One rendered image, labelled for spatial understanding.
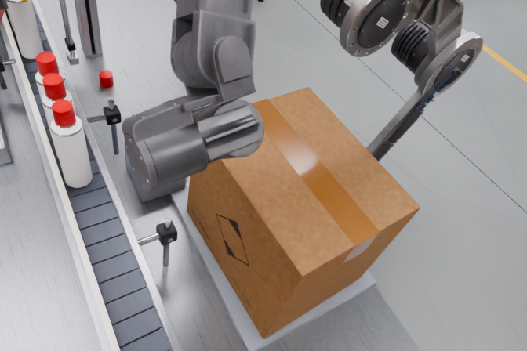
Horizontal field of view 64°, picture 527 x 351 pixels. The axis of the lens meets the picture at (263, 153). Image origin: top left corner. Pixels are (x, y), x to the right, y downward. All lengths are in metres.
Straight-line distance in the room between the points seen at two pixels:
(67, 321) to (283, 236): 0.43
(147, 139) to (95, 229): 0.50
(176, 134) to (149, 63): 0.88
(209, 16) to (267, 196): 0.31
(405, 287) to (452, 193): 0.67
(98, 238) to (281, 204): 0.38
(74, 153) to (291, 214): 0.42
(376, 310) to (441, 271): 1.23
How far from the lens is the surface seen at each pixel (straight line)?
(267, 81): 2.57
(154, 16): 1.45
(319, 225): 0.62
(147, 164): 0.38
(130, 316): 0.79
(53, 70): 0.88
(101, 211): 0.88
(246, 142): 0.41
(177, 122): 0.39
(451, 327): 2.04
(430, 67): 1.43
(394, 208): 0.68
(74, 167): 0.86
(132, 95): 1.16
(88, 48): 1.26
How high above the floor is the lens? 1.62
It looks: 49 degrees down
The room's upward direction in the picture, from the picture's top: 16 degrees clockwise
